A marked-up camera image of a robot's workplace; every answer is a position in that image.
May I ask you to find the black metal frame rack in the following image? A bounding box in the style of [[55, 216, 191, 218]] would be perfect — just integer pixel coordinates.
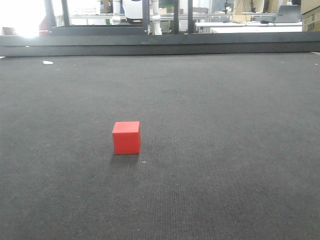
[[44, 0, 180, 36]]

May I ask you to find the red magnetic cube block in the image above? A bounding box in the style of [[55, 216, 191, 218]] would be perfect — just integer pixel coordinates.
[[112, 121, 141, 155]]

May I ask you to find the grey laptop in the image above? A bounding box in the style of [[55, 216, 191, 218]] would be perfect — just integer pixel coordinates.
[[274, 5, 302, 24]]

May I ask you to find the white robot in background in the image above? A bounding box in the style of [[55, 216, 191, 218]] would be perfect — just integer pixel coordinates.
[[112, 0, 163, 36]]

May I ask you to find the white lab table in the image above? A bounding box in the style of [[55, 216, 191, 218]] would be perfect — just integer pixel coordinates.
[[195, 21, 303, 34]]

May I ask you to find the cardboard box right edge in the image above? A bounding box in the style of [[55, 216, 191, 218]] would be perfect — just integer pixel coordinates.
[[301, 0, 320, 32]]

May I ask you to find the white paper scrap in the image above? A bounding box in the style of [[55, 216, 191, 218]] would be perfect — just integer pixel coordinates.
[[42, 60, 54, 65]]

